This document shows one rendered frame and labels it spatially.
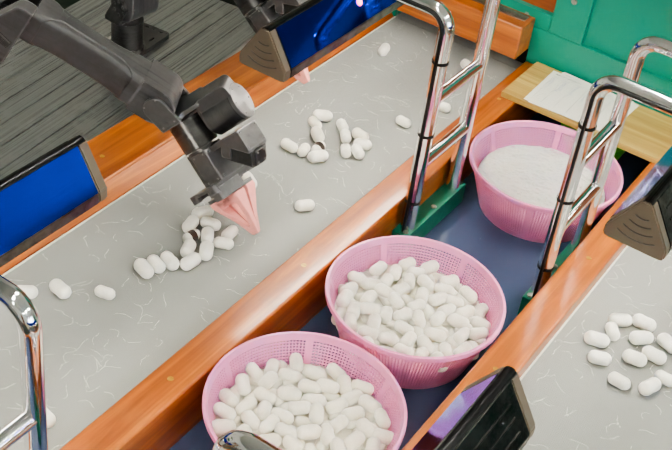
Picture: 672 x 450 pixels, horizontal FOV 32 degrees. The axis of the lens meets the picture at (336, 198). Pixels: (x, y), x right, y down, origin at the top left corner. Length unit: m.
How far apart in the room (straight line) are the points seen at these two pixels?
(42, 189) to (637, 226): 0.69
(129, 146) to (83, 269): 0.28
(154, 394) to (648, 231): 0.65
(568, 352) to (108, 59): 0.78
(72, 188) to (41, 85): 0.94
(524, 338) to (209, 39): 1.05
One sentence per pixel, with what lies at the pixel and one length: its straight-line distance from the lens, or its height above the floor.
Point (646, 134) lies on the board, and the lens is 2.21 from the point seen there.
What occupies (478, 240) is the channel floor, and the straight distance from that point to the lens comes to 2.02.
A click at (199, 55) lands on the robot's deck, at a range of 2.41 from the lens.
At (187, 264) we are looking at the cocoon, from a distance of 1.76.
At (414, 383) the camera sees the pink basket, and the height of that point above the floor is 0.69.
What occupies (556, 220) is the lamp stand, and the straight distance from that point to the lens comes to 1.77.
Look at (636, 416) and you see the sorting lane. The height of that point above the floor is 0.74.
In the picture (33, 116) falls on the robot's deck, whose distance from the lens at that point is 2.22.
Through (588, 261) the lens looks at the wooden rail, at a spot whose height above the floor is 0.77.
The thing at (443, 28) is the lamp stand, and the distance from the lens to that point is 1.73.
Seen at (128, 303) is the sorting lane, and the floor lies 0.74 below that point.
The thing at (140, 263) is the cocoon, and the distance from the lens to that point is 1.75.
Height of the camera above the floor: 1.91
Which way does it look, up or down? 37 degrees down
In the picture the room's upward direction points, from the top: 8 degrees clockwise
